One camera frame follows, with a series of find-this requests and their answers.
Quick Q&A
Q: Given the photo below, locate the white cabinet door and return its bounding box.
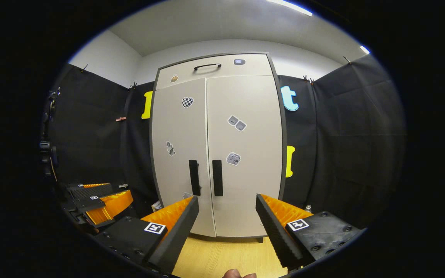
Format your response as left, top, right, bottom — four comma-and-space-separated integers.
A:
151, 78, 216, 237
206, 75, 284, 238

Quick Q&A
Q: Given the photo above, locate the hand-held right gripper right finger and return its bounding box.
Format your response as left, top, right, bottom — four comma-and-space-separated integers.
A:
255, 194, 364, 270

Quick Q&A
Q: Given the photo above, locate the beige cabinet drawer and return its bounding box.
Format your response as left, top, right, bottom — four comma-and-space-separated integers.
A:
156, 53, 274, 90

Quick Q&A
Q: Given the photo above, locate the white and grey shoe cabinet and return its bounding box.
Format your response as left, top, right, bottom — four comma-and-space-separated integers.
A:
149, 52, 288, 244

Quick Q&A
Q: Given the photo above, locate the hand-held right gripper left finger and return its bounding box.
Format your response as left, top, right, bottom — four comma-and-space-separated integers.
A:
93, 196, 200, 274

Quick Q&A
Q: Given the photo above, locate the black door handle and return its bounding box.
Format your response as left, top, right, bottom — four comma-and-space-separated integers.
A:
189, 159, 202, 197
212, 159, 224, 197

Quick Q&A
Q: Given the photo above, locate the black backdrop cloth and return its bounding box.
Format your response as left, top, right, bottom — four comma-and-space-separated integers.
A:
47, 54, 406, 232

